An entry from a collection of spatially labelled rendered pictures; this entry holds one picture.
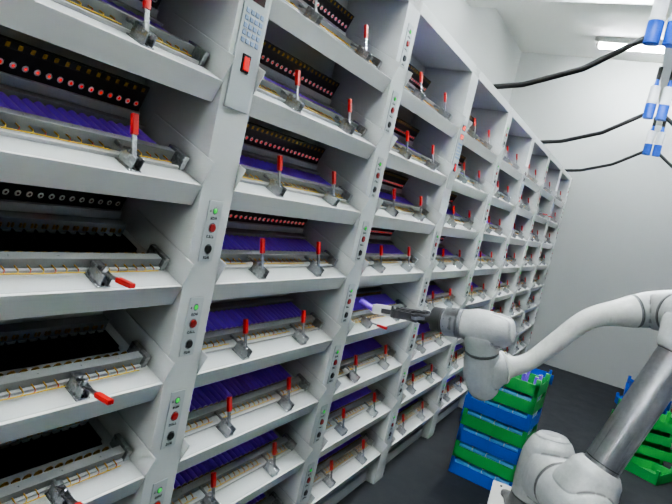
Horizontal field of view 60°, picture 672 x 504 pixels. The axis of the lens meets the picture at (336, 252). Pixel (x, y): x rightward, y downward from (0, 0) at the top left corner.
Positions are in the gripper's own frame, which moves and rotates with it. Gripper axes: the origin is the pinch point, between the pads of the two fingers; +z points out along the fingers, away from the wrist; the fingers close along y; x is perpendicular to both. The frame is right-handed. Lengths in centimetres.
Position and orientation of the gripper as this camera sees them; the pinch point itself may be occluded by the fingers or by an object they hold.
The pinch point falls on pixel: (383, 309)
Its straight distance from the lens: 188.1
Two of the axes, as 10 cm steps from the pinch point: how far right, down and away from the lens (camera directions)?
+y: -4.7, -0.1, -8.8
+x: -1.1, 9.9, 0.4
